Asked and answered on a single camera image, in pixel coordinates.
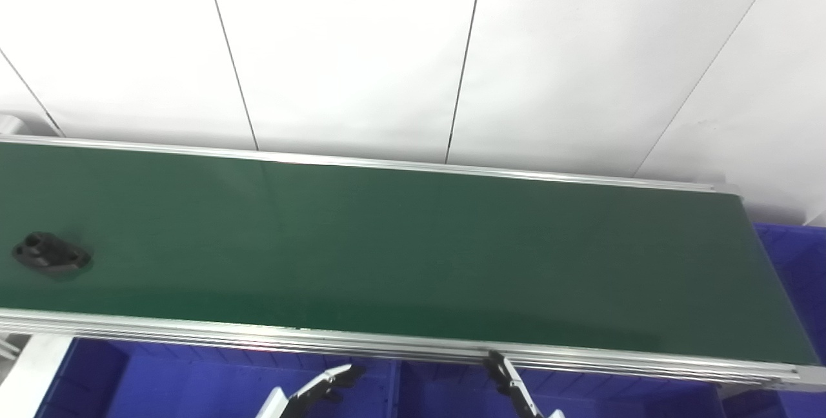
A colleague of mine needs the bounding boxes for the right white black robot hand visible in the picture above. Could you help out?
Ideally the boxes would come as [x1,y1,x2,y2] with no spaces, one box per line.
[484,350,567,418]

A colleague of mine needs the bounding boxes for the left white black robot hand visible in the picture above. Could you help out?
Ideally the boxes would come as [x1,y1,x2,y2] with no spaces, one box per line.
[257,364,367,418]

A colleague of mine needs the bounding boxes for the black flanged plastic part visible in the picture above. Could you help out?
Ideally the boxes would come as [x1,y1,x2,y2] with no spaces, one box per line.
[12,232,93,277]

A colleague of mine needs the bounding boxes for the blue plastic bin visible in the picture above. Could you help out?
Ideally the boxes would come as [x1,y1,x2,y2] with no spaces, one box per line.
[392,359,729,418]
[721,223,826,418]
[35,338,398,418]

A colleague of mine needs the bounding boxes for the green conveyor belt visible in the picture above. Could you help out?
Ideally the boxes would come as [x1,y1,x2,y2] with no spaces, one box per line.
[0,143,819,365]

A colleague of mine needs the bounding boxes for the white stand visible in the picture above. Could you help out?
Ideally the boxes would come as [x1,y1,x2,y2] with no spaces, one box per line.
[0,333,73,418]

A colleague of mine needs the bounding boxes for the wide ribbed aluminium conveyor rail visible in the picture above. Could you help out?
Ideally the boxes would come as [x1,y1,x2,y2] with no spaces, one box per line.
[0,308,826,394]

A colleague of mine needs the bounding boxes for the thin aluminium conveyor rail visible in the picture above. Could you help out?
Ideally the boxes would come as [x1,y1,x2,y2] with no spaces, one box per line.
[0,135,741,195]

